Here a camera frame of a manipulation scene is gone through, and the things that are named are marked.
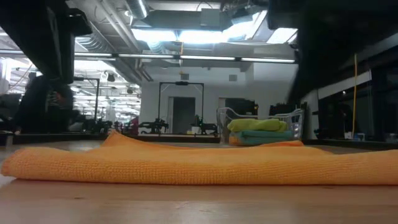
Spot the teal blue microfiber towel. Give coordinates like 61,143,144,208
231,129,295,146

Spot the bright ceiling light panel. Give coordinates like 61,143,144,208
130,27,225,45

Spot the long ceiling light bar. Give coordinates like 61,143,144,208
0,49,297,65

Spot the background workbench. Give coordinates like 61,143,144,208
0,132,221,146

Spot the red background object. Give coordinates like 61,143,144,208
129,116,140,135

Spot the lime green microfiber towel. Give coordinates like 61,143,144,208
226,118,289,133

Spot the black background frame rig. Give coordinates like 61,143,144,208
73,77,100,125
158,81,205,135

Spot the person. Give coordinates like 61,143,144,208
12,74,76,135

